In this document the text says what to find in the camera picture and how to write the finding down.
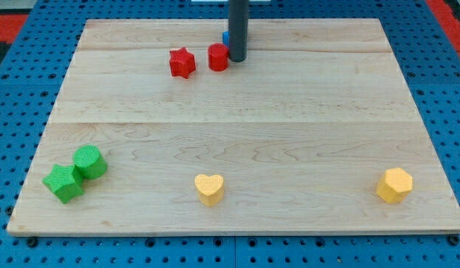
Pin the yellow heart block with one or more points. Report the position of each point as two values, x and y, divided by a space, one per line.
210 189

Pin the yellow hexagon block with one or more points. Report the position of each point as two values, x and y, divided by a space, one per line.
394 185

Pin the red cylinder block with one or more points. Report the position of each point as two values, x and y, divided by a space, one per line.
218 55

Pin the red star block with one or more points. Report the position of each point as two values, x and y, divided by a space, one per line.
182 63

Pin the wooden board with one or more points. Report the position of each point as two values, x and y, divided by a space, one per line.
301 132

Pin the blue block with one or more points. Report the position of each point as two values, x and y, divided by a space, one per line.
225 38

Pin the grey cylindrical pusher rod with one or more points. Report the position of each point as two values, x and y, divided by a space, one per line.
238 29

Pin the green cylinder block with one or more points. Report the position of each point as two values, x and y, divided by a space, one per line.
90 162

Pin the green star block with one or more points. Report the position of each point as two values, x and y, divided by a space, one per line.
65 182

